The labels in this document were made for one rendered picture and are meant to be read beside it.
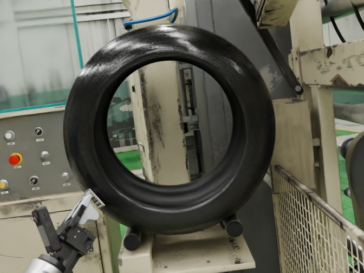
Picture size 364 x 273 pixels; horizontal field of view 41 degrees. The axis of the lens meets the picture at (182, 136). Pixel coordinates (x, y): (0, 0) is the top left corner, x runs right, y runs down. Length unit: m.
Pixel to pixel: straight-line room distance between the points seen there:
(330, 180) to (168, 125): 0.57
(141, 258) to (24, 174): 0.91
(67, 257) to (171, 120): 0.62
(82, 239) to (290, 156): 0.74
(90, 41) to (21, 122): 8.62
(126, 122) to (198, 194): 9.10
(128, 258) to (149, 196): 0.28
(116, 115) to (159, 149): 8.95
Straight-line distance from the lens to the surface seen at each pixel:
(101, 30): 10.71
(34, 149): 2.10
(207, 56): 1.25
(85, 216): 1.28
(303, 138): 1.64
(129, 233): 1.36
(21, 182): 2.14
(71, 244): 1.24
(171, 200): 1.57
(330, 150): 1.68
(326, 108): 1.66
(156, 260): 1.47
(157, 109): 1.64
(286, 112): 1.61
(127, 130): 10.64
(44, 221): 1.23
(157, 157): 1.66
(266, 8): 1.46
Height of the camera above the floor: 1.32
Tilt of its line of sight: 7 degrees down
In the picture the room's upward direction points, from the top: 7 degrees counter-clockwise
